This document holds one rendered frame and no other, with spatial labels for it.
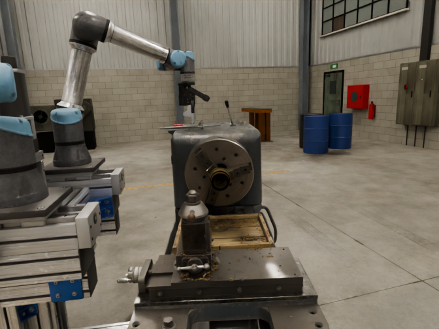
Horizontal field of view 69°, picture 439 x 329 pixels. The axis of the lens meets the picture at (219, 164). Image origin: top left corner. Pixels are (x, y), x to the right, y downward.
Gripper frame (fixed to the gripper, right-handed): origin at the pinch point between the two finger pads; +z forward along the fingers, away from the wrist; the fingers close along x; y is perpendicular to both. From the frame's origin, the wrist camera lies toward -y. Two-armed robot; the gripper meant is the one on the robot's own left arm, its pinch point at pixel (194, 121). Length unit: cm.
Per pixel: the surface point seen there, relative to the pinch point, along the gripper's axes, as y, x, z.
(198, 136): -2.8, 15.1, 6.7
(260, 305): -20, 100, 39
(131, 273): 14, 92, 34
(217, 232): -10, 51, 41
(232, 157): -18.0, 31.9, 14.6
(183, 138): 4.9, 15.5, 7.3
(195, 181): -1.1, 31.9, 25.0
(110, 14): 304, -917, -278
